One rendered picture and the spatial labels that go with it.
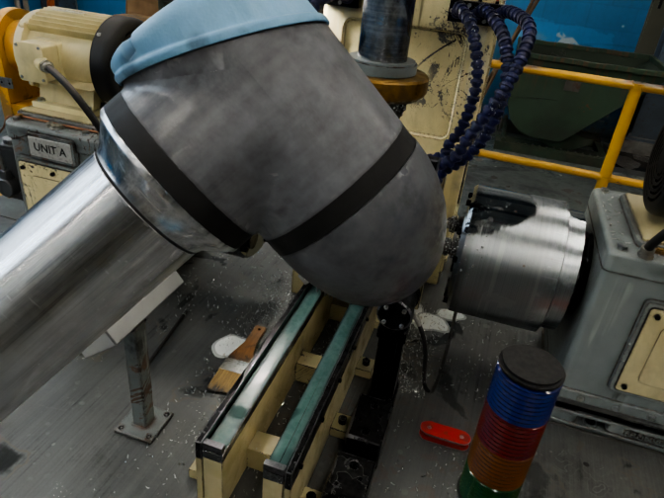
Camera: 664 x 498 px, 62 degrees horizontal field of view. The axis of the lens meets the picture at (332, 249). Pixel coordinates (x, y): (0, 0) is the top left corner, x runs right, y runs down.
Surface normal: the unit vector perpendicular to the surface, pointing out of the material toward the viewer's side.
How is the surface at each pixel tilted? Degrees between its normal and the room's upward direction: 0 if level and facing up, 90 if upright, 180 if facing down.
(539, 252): 54
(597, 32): 90
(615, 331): 90
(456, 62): 90
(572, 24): 90
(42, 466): 0
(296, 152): 79
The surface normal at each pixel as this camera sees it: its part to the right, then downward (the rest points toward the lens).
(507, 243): -0.18, -0.20
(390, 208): 0.39, 0.14
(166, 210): -0.32, 0.71
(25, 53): -0.30, 0.45
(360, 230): 0.07, 0.36
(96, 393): 0.09, -0.86
